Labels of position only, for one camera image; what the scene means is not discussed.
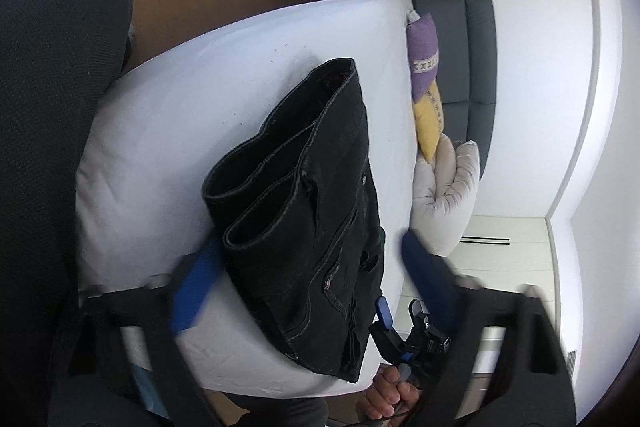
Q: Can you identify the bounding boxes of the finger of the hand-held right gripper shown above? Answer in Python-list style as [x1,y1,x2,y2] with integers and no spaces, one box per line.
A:
[407,299,453,357]
[369,296,402,354]

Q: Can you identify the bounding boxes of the grey upholstered headboard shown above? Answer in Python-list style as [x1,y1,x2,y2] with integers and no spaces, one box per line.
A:
[412,0,498,182]

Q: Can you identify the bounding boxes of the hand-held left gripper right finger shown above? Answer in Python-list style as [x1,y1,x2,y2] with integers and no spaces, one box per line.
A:
[401,228,577,427]

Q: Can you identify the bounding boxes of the yellow patterned pillow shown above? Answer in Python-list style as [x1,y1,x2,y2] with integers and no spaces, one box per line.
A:
[412,82,446,162]

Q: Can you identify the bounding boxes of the person's dark trouser leg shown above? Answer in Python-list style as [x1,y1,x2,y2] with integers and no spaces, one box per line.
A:
[0,0,135,427]

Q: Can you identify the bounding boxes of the purple patterned pillow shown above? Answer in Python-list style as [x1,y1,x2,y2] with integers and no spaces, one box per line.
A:
[406,9,441,102]

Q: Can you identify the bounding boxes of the white puffy cushion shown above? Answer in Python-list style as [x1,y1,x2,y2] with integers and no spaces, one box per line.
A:
[411,139,482,258]

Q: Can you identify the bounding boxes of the bed with white sheet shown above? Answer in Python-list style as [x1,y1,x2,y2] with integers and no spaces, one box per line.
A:
[75,0,426,400]

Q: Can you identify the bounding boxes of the black pants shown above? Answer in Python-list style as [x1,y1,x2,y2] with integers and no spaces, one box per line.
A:
[201,58,387,383]

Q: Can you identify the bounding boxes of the white wardrobe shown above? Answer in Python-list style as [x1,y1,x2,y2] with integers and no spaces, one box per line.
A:
[400,214,568,378]

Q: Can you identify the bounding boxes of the person's right hand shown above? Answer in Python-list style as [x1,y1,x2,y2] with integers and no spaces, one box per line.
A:
[357,366,423,423]

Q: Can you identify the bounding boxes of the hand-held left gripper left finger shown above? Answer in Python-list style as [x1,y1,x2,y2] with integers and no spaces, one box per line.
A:
[75,232,226,427]

